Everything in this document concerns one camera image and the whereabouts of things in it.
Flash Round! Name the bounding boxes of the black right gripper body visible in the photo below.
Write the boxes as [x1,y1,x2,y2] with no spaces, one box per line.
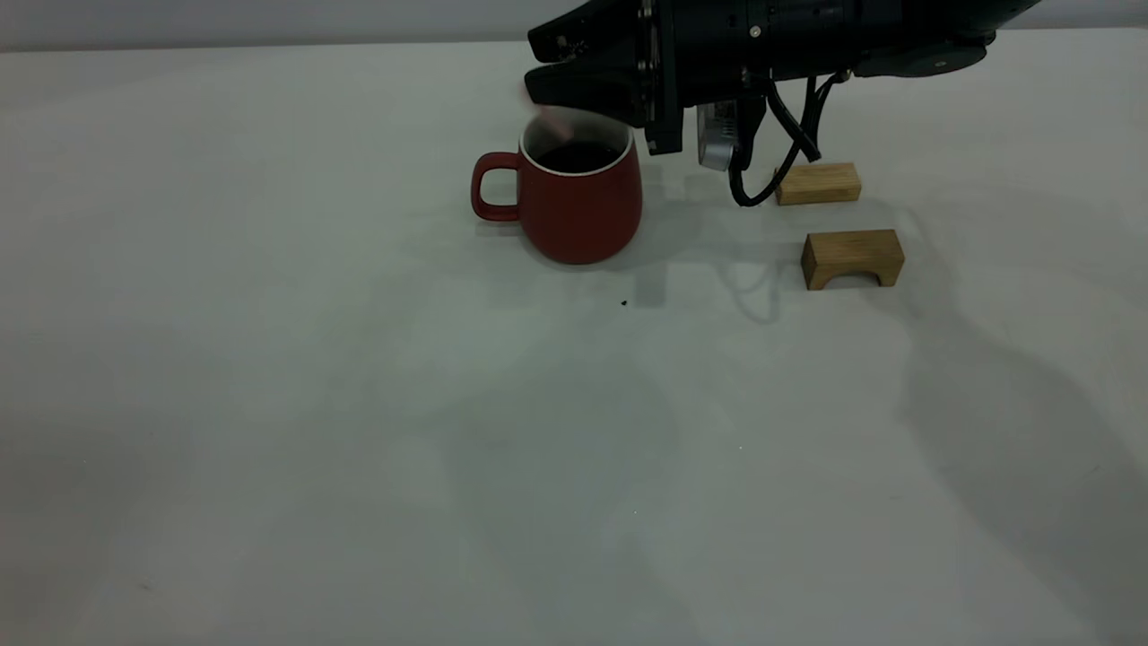
[641,0,864,156]

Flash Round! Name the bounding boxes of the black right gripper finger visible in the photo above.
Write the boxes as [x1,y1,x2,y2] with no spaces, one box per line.
[524,55,648,127]
[527,0,648,64]

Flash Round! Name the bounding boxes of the spoon with pink handle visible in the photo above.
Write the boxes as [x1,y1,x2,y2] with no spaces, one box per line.
[523,85,576,143]

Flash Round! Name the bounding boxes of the red ceramic cup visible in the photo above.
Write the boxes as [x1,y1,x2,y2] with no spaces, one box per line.
[471,112,644,266]

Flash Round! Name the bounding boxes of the flat rectangular wooden block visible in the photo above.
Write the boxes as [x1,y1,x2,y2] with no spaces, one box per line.
[775,162,862,207]

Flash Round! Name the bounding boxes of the arched wooden block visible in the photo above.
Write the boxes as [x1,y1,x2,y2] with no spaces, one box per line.
[800,229,905,292]

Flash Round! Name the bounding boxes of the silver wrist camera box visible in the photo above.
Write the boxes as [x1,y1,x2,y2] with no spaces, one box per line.
[697,99,742,172]

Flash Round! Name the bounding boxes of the black camera cable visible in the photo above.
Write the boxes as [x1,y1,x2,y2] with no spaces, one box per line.
[729,70,850,208]

